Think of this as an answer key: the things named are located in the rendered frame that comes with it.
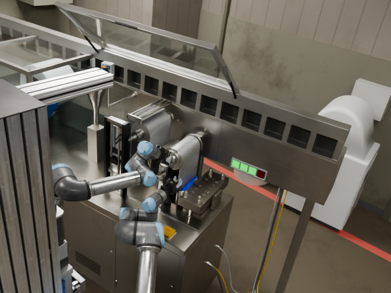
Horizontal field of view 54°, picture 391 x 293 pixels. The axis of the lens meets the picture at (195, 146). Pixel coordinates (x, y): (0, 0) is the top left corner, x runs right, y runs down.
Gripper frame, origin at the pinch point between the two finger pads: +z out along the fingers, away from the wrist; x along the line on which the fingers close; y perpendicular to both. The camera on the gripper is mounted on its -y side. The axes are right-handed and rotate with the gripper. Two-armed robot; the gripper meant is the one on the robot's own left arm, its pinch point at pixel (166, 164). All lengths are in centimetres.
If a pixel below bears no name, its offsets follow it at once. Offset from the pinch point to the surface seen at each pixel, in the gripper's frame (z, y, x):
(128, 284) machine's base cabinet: 42, -85, 7
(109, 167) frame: 6.1, -16.9, 39.8
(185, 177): 19.5, -2.1, -7.2
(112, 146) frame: -6.4, -3.8, 36.5
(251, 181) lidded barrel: 219, 30, -1
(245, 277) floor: 125, -56, -52
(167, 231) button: 4.4, -36.1, -16.7
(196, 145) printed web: 15.8, 19.9, -6.4
